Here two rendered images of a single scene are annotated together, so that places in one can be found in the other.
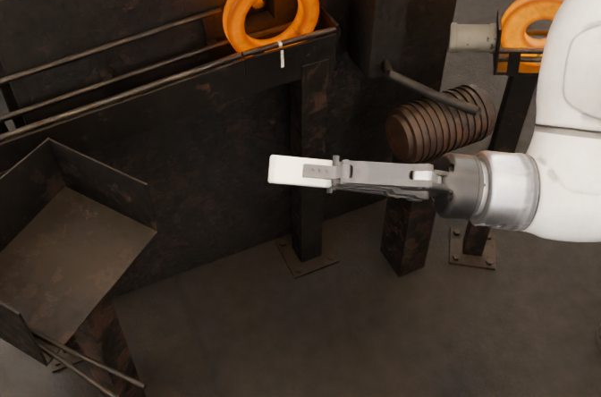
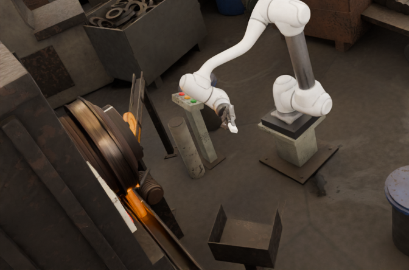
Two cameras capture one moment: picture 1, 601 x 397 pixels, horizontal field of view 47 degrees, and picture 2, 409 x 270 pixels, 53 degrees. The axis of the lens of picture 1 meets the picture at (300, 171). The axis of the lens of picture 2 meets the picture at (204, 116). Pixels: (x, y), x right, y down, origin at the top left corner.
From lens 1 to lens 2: 175 cm
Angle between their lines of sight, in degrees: 64
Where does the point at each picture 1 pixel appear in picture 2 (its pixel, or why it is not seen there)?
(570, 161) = (218, 92)
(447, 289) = (186, 219)
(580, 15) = (192, 81)
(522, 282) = (179, 199)
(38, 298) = (262, 241)
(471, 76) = not seen: hidden behind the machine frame
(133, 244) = (234, 222)
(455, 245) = not seen: hidden behind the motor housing
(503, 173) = (223, 100)
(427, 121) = (152, 183)
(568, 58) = (199, 85)
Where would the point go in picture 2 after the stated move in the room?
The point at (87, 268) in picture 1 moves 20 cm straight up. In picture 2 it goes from (246, 231) to (236, 204)
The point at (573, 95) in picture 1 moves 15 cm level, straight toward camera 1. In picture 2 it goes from (207, 86) to (234, 84)
